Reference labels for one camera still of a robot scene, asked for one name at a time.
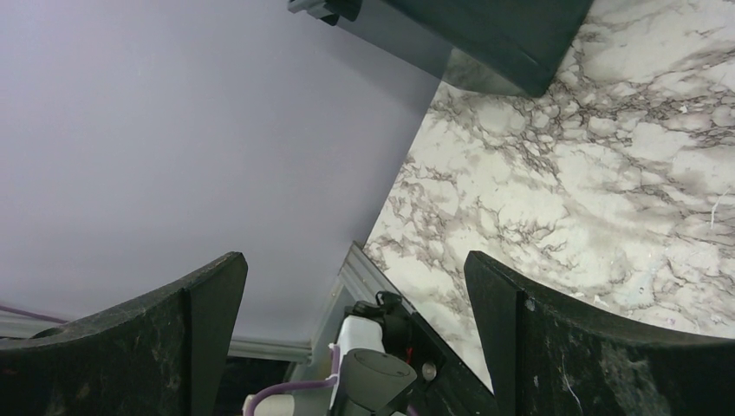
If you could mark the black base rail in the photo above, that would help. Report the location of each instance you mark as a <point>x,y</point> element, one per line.
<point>445,385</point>

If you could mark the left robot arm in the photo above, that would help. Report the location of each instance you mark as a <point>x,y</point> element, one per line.
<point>364,380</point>

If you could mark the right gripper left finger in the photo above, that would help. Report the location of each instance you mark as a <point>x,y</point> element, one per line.
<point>194,398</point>

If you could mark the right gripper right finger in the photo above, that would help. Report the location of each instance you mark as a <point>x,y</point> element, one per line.
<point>551,354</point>

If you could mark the dark green plastic bin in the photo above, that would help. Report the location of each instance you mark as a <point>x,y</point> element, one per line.
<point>500,47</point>

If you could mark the aluminium frame rail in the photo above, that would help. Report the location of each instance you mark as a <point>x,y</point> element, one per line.
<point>344,298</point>

